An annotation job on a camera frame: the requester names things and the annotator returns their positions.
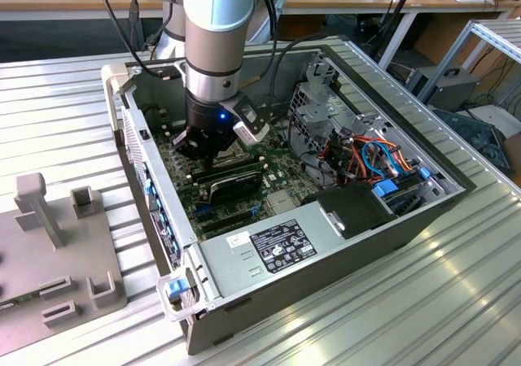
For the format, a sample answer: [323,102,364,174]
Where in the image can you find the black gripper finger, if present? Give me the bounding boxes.
[170,127,213,168]
[211,136,240,168]

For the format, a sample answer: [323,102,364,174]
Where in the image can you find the black graphics card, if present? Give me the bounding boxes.
[204,168,266,207]

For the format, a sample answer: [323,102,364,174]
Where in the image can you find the green motherboard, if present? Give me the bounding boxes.
[153,107,326,241]

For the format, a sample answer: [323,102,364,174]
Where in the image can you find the black expansion slot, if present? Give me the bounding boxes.
[200,210,254,229]
[202,217,256,238]

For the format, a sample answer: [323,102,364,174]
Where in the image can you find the silver chipset heatsink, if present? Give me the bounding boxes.
[266,190,299,216]

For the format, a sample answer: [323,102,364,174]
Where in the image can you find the silver metal drive cage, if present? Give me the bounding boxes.
[289,52,395,168]

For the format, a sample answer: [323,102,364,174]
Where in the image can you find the silver power supply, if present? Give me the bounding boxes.
[198,201,348,302]

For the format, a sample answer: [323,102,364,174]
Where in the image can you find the black plastic shroud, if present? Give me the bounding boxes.
[303,180,399,242]

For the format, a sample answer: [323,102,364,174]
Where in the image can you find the blue case latch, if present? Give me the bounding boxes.
[164,278,192,300]

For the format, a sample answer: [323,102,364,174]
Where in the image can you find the grey parts rack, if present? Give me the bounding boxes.
[0,172,128,355]

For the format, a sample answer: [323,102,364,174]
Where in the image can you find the open grey PC case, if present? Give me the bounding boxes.
[101,43,479,357]

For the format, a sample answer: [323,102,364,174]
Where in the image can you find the grey disk bay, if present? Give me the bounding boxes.
[382,174,449,219]

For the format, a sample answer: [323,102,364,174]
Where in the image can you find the black tripod stand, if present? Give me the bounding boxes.
[368,0,422,68]

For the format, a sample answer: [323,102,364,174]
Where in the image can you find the black equipment box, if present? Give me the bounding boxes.
[405,67,482,113]

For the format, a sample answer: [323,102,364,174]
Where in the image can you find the green RAM stick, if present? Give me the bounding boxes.
[0,292,44,312]

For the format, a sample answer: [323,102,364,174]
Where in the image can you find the dark teal plastic cover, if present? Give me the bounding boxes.
[431,107,514,176]

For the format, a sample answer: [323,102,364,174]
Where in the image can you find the brown cardboard box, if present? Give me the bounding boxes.
[501,132,521,176]

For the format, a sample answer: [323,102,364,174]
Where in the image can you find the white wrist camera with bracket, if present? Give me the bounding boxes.
[219,91,272,146]

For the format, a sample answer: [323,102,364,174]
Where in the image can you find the black internal wire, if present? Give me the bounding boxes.
[280,107,300,159]

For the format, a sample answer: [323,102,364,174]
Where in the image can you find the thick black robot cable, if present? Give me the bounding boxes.
[256,0,284,111]
[95,0,182,79]

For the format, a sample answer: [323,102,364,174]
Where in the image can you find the red orange wire bundle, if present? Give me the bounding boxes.
[319,137,367,184]

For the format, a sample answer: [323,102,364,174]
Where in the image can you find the thin cable with plug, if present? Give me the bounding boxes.
[129,0,142,54]

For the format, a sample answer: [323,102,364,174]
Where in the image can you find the blue flat data wire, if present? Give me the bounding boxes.
[361,140,404,180]

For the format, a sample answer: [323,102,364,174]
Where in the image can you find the orange flat data wire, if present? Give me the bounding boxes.
[352,137,414,172]

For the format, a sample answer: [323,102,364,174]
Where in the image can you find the aluminium profile frame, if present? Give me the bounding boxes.
[418,18,521,107]

